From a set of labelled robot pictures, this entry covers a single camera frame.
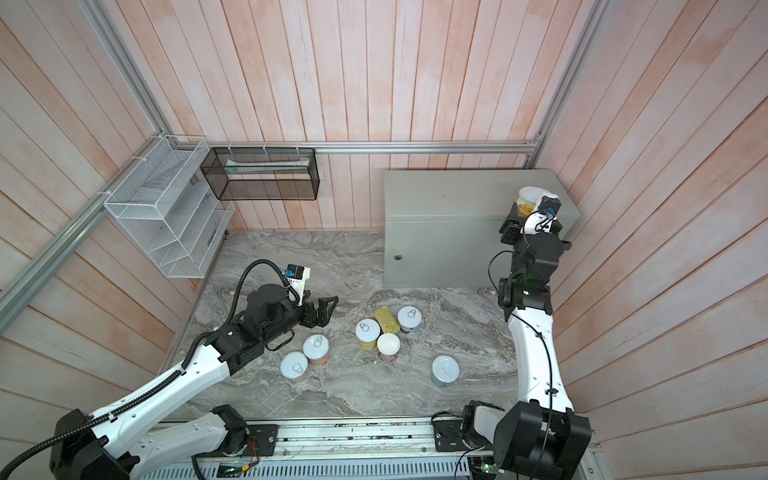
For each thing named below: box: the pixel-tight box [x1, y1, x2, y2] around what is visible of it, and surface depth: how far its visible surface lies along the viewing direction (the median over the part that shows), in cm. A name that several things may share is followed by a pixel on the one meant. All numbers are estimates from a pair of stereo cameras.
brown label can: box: [302, 334, 330, 366], surface depth 85 cm
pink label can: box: [280, 351, 310, 383], surface depth 82 cm
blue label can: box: [397, 306, 422, 334], surface depth 92 cm
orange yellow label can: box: [517, 186, 559, 219], surface depth 67 cm
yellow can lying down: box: [374, 306, 400, 334], surface depth 91 cm
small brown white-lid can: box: [377, 333, 401, 363], surface depth 85 cm
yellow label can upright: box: [355, 318, 381, 351], surface depth 88 cm
